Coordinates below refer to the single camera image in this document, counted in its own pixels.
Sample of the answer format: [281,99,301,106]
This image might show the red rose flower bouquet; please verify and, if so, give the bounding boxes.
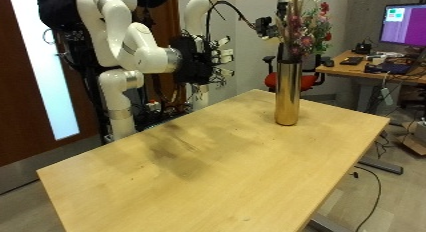
[274,0,334,65]

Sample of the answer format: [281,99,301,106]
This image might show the tall gold cylinder vase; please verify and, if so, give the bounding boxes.
[273,59,304,127]

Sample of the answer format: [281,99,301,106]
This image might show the emergency stop button box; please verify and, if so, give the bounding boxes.
[145,99,163,114]

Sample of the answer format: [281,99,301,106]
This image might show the black red office chair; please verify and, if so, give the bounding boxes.
[262,21,333,93]

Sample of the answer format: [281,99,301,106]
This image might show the wooden office desk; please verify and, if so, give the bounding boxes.
[316,50,426,113]

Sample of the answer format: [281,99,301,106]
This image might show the black keyboard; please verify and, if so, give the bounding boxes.
[338,56,365,66]

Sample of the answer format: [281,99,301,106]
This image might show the small black desk device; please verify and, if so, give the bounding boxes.
[354,40,373,56]

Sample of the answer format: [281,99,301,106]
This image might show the dark laptop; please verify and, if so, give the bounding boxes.
[379,60,417,75]

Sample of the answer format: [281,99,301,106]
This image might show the computer monitor purple screen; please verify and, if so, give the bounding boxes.
[378,3,426,48]

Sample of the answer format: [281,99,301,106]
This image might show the white power strip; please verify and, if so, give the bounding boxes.
[379,86,395,107]

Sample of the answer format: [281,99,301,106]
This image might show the cardboard box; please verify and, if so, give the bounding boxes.
[398,121,426,156]

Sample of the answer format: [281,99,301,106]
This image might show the grey table foot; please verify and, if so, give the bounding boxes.
[358,156,405,176]

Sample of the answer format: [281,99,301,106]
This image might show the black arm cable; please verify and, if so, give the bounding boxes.
[204,0,261,40]

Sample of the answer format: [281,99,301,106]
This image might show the black floor cable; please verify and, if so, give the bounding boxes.
[350,165,383,232]

